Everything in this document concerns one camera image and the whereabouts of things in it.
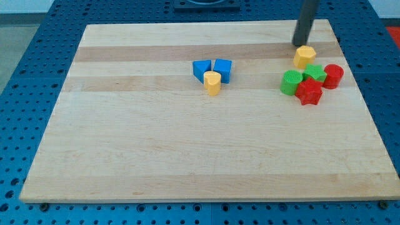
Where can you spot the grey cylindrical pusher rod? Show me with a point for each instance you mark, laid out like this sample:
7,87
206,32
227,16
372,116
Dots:
305,21

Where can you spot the red star block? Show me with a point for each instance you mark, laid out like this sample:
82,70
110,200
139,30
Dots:
309,91

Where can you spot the light wooden board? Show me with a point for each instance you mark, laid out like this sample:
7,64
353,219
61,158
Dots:
132,124

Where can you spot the green star block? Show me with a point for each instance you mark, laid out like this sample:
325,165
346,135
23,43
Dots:
314,71

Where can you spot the red cylinder block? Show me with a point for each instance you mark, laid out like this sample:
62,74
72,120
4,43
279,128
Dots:
334,75

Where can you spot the yellow hexagon block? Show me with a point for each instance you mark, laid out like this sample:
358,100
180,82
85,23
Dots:
304,55

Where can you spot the green cylinder block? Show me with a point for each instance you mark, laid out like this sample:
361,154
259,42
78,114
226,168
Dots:
290,82

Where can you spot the blue triangle block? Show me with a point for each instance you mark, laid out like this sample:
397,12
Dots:
200,67

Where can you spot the blue cube block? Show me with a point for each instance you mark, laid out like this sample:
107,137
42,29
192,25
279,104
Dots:
223,67

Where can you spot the yellow heart block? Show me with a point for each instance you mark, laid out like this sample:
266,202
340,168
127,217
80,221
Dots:
212,82

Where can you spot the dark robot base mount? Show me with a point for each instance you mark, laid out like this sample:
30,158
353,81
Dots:
206,5

